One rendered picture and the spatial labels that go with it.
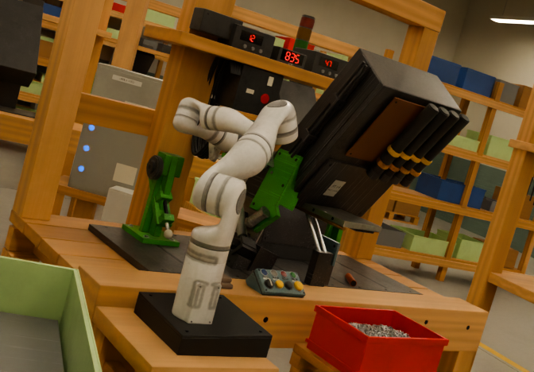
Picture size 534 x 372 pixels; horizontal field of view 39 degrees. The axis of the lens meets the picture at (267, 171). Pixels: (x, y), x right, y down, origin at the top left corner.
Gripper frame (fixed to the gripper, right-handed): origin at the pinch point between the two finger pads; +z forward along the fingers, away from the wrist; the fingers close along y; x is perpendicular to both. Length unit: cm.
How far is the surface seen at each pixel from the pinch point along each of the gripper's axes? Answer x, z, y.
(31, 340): -1, -71, -81
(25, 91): 496, 159, 458
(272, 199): -1.3, 2.9, -14.5
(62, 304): 3, -63, -69
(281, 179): -5.4, 2.8, -8.9
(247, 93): -2.3, -7.4, 22.2
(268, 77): -8.1, -2.8, 28.2
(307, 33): -15, 11, 54
